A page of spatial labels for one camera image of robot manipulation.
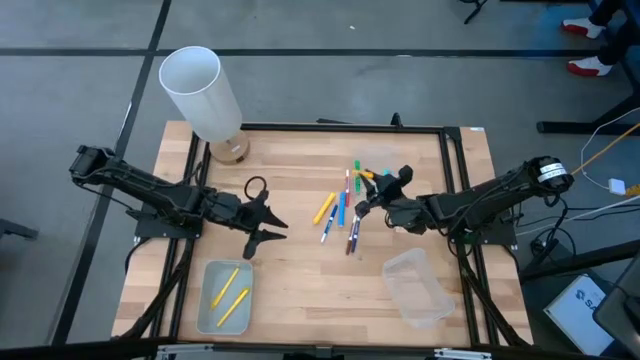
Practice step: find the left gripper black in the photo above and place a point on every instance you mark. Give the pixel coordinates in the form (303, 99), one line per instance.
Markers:
(235, 212)

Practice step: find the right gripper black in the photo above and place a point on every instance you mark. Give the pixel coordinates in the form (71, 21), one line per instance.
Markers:
(400, 210)

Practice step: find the teal marker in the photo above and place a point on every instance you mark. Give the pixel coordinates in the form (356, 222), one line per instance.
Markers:
(386, 172)

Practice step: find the green marker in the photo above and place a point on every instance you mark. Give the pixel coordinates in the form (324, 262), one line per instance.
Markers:
(357, 165)

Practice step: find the light blue marker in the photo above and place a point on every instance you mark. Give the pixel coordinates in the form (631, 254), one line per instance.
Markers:
(342, 210)

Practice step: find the dark blue pen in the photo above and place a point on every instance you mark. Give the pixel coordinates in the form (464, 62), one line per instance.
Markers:
(355, 235)

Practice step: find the maroon pen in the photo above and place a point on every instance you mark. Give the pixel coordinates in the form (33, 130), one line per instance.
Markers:
(350, 237)

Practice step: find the thin yellow marker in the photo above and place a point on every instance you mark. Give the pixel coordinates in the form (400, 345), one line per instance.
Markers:
(225, 288)
(233, 307)

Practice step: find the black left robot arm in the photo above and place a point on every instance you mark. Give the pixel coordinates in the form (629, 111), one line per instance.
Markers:
(150, 192)

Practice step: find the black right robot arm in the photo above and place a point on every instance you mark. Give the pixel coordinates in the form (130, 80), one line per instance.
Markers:
(490, 197)

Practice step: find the black clamp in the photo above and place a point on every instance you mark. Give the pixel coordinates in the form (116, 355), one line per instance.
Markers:
(396, 120)

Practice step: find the grey plastic bin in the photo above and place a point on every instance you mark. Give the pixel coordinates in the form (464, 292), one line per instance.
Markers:
(210, 320)

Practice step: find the large clear plastic bin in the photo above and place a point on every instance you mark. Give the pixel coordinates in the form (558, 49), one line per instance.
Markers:
(417, 290)

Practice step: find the black desk stand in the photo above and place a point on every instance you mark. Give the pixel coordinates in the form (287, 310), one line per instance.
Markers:
(575, 127)

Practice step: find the black desk foot bar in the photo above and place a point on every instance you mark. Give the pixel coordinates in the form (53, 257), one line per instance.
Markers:
(575, 262)

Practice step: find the black crossbar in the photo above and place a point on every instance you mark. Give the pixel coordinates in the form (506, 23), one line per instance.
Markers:
(75, 351)

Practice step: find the white box with logo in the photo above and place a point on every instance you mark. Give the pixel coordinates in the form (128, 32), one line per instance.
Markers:
(575, 312)

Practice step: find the white power adapter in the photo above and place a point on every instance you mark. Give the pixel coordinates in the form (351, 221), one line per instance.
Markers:
(617, 187)

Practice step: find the person's red white shoe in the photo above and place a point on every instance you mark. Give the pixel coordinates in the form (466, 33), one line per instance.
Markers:
(587, 66)
(580, 27)

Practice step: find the black furniture foot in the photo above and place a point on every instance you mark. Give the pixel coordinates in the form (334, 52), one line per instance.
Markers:
(15, 229)

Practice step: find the person's leg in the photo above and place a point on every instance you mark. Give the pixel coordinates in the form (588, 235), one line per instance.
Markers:
(617, 47)

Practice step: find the black aluminium table frame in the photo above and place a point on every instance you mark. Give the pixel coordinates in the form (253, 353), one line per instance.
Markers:
(325, 128)

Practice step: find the silver metal bracket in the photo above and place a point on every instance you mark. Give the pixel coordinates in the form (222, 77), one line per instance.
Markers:
(462, 354)
(185, 352)

